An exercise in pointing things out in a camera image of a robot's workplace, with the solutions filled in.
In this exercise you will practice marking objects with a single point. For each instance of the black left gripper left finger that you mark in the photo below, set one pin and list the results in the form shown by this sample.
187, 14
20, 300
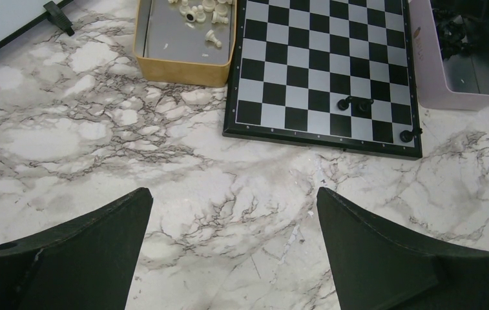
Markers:
85, 263

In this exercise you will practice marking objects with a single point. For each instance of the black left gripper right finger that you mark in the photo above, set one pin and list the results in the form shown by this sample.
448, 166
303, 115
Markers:
379, 264

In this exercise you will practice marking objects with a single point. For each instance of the black chess rook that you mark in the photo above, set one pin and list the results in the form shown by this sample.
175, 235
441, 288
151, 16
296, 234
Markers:
362, 105

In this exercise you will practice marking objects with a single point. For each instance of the black chess pawn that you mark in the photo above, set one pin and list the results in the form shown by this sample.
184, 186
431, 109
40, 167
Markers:
344, 104

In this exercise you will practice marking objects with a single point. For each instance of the pile of black chess pieces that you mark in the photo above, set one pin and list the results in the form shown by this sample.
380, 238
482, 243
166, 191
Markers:
452, 32

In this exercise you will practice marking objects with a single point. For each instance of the white chess pawn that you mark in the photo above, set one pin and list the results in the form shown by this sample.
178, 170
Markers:
212, 39

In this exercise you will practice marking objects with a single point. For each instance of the white chess piece black base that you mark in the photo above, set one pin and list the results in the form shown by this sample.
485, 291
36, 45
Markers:
191, 15

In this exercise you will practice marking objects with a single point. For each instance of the pile of white chess pieces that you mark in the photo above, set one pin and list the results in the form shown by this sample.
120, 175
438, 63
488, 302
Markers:
217, 12

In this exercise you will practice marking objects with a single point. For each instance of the black and silver chessboard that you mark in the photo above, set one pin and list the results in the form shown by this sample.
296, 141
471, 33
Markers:
294, 60

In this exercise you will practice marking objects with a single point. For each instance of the pink tin box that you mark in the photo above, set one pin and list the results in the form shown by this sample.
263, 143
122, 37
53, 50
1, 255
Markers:
462, 82

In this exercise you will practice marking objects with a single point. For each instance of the small whiteboard with stand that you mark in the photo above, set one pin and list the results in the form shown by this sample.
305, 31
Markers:
19, 16

